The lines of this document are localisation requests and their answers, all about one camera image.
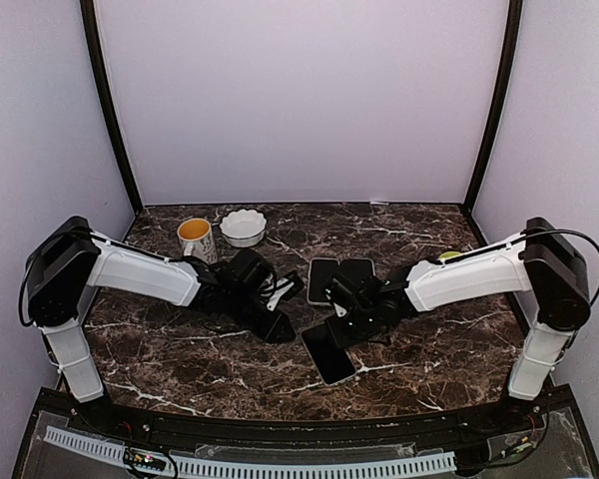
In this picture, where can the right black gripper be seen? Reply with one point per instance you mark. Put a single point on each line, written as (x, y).
(341, 339)

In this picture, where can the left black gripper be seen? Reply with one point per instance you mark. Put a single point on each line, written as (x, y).
(276, 336)

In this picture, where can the transparent clear phone case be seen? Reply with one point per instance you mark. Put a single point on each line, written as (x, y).
(329, 359)

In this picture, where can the light blue phone case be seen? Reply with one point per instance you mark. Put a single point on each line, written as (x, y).
(357, 269)

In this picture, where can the black phone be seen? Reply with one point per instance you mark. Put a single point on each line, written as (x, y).
(319, 279)

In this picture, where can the clear white phone case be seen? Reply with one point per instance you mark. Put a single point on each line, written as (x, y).
(319, 282)

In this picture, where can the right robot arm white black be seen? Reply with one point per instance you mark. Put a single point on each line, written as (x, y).
(540, 259)

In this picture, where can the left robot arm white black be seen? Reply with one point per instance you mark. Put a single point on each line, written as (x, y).
(246, 289)

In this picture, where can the white scalloped bowl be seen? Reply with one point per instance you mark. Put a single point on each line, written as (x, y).
(243, 228)

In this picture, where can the green bowl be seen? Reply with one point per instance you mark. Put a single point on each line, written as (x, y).
(449, 255)

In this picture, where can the floral white mug yellow inside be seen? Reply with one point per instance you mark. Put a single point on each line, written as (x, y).
(196, 238)

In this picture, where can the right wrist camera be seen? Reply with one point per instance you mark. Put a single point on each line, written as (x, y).
(339, 310)

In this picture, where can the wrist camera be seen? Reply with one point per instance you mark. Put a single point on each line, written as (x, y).
(339, 310)
(285, 289)

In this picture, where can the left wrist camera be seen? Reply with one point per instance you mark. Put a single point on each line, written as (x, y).
(285, 289)

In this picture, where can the white slotted cable duct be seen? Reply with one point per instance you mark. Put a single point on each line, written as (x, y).
(144, 463)

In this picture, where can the right black frame post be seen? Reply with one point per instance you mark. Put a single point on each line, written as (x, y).
(500, 89)

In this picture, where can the black frame post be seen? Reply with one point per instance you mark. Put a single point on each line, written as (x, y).
(500, 89)
(108, 109)

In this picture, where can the left black frame post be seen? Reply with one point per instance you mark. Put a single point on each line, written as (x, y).
(108, 109)

